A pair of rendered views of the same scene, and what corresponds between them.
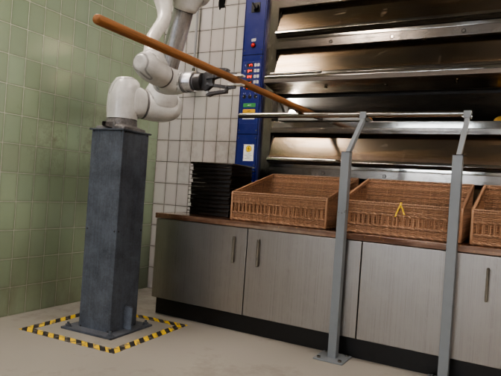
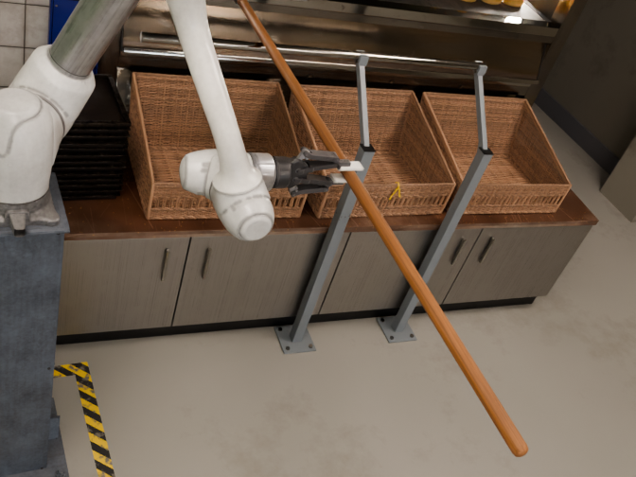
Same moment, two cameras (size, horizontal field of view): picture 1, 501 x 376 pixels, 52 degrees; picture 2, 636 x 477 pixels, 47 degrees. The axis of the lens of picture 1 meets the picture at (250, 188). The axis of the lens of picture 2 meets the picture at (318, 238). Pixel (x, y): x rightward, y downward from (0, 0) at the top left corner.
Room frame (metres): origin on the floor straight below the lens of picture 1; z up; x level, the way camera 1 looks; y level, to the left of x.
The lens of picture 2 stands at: (1.43, 1.45, 2.17)
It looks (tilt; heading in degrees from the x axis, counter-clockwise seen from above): 38 degrees down; 298
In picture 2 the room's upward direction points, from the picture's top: 20 degrees clockwise
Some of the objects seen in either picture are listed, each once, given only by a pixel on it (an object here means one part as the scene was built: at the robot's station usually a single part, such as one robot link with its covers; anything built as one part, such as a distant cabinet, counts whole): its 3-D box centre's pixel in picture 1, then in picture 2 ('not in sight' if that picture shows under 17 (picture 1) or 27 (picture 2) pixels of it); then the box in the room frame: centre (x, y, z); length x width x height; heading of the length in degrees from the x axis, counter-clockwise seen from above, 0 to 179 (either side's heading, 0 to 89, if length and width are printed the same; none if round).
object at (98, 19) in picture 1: (243, 83); (339, 158); (2.18, 0.06, 1.20); 1.71 x 0.03 x 0.03; 152
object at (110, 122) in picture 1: (118, 124); (13, 198); (2.59, 0.69, 1.03); 0.22 x 0.18 x 0.06; 154
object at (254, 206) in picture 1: (296, 198); (217, 145); (2.83, -0.25, 0.72); 0.56 x 0.49 x 0.28; 60
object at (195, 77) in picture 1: (204, 81); (288, 171); (2.21, 0.23, 1.20); 0.09 x 0.07 x 0.08; 62
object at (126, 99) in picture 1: (125, 98); (15, 139); (2.62, 0.67, 1.17); 0.18 x 0.16 x 0.22; 128
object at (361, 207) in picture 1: (408, 207); (368, 150); (2.53, -0.78, 0.72); 0.56 x 0.49 x 0.28; 62
